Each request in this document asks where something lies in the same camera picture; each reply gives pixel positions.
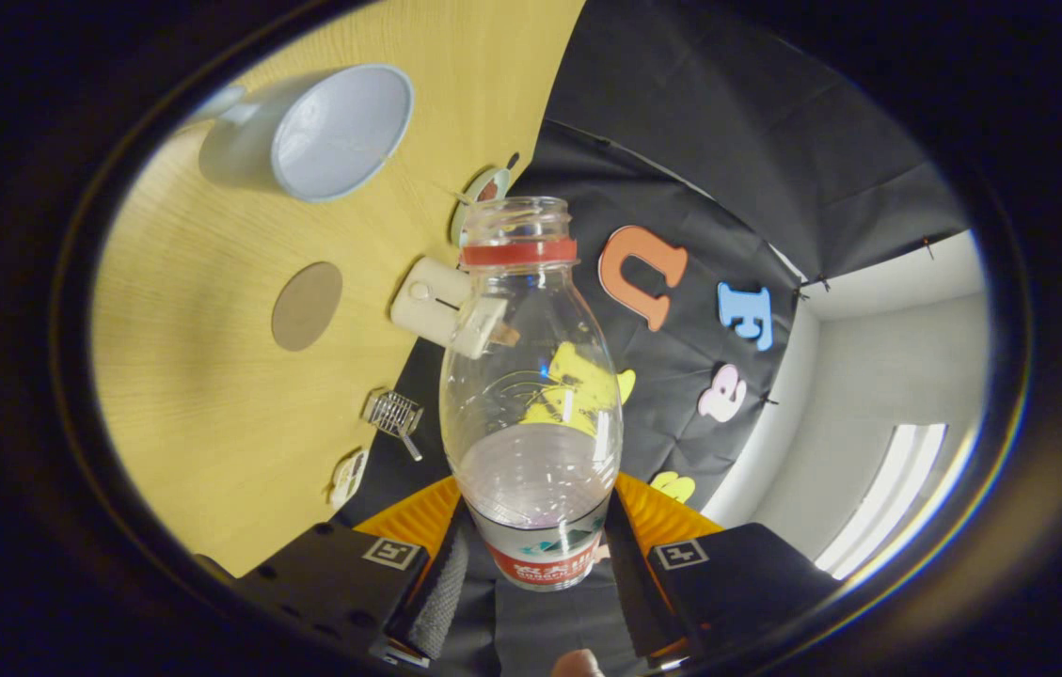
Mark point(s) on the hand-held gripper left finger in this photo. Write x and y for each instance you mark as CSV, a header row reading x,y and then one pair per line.
x,y
333,574

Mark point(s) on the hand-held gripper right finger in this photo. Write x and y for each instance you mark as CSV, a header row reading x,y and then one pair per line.
x,y
747,574

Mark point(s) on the clear plastic juice bottle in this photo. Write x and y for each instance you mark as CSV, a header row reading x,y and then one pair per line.
x,y
530,470

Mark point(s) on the round brown coaster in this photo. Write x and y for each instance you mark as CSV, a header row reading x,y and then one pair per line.
x,y
307,307

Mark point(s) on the pale blue cup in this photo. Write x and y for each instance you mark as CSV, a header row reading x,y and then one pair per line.
x,y
342,132

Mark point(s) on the white divided dish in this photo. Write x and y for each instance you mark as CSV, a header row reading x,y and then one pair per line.
x,y
349,480

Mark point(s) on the large ceiling light panel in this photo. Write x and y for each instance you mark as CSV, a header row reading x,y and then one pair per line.
x,y
888,498

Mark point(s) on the small metal rack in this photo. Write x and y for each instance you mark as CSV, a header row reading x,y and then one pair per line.
x,y
394,414

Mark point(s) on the wooden table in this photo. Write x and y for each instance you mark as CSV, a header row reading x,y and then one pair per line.
x,y
211,423

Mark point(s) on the white toaster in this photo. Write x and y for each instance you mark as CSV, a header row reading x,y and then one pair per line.
x,y
427,301

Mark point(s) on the brown bread slice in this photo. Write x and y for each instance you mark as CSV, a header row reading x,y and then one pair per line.
x,y
506,334

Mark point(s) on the pale green plate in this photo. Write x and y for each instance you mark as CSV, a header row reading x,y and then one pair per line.
x,y
477,196

